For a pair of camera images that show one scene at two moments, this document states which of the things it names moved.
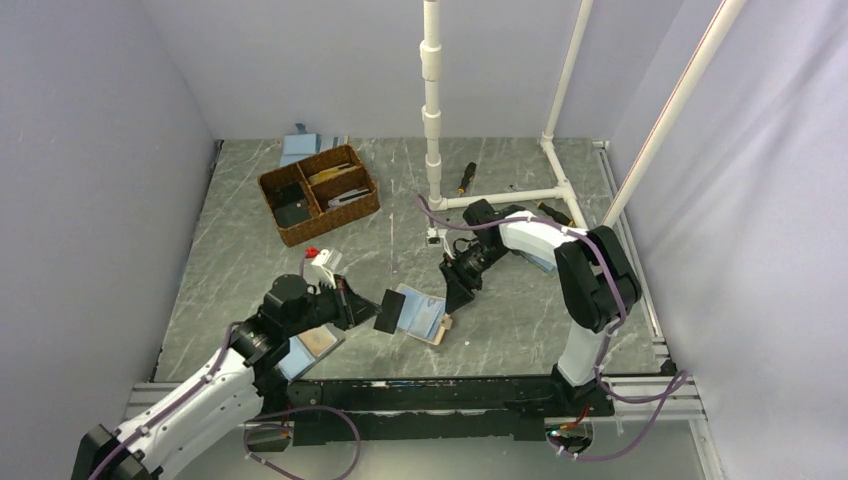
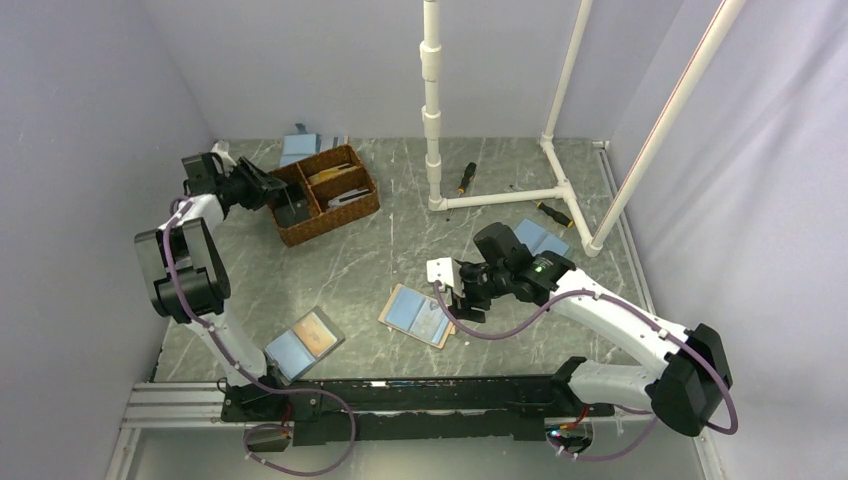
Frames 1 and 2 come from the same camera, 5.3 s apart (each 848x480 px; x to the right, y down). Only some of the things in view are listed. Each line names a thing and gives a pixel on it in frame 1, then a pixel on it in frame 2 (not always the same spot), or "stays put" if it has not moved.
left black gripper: (355, 308) → (259, 181)
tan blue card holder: (423, 316) stays put
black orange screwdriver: (469, 172) stays put
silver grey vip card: (335, 201) stays put
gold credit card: (329, 172) stays put
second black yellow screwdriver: (560, 217) stays put
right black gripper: (460, 281) → (461, 308)
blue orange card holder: (308, 347) stays put
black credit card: (391, 304) → (290, 213)
